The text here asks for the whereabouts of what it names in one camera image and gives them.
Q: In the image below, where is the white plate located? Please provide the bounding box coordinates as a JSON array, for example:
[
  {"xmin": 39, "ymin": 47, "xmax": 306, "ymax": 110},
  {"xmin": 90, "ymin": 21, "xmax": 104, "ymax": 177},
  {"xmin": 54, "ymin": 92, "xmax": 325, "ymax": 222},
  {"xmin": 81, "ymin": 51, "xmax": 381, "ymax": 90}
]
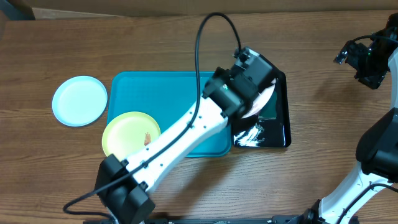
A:
[{"xmin": 242, "ymin": 79, "xmax": 276, "ymax": 119}]

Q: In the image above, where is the yellow plate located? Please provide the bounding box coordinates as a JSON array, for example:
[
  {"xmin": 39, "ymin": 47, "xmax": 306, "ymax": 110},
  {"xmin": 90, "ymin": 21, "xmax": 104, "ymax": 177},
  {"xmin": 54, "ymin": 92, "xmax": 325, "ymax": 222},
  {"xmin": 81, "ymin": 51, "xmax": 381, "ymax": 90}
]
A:
[{"xmin": 101, "ymin": 111, "xmax": 161, "ymax": 161}]

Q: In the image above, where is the light blue plate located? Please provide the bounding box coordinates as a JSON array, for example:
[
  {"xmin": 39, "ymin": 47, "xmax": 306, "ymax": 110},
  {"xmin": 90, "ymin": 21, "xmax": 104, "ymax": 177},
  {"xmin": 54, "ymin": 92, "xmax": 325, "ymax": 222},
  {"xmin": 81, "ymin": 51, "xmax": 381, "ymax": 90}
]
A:
[{"xmin": 52, "ymin": 76, "xmax": 108, "ymax": 127}]

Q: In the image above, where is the green yellow sponge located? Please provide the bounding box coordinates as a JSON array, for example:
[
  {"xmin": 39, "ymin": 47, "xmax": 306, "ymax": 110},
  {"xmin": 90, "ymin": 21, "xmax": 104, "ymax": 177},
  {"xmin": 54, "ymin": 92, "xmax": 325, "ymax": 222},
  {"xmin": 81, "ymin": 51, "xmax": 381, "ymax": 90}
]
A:
[{"xmin": 259, "ymin": 92, "xmax": 277, "ymax": 120}]

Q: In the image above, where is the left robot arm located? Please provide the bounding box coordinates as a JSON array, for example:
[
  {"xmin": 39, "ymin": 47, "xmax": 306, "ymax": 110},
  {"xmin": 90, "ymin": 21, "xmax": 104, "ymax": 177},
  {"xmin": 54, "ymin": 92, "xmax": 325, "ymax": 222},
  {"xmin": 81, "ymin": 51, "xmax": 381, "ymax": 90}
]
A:
[{"xmin": 95, "ymin": 47, "xmax": 280, "ymax": 223}]

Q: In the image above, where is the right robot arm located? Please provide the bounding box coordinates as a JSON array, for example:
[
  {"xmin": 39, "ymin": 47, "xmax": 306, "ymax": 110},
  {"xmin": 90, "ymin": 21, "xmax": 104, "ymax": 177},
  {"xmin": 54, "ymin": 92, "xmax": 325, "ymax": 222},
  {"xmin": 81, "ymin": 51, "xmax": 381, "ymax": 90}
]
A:
[{"xmin": 289, "ymin": 14, "xmax": 397, "ymax": 223}]

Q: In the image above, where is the black water tray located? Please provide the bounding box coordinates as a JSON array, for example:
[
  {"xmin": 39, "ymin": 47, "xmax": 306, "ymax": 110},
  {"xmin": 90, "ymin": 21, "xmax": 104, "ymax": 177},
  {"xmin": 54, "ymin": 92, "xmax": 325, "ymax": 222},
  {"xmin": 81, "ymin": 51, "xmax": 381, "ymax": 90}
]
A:
[{"xmin": 230, "ymin": 60, "xmax": 292, "ymax": 148}]

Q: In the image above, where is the teal plastic tray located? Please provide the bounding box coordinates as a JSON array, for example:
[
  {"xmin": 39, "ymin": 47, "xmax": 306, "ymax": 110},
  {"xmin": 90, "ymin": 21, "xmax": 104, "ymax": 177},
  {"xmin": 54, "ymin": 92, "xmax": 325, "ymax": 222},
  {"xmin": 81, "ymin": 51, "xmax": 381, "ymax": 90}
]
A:
[{"xmin": 106, "ymin": 71, "xmax": 233, "ymax": 158}]

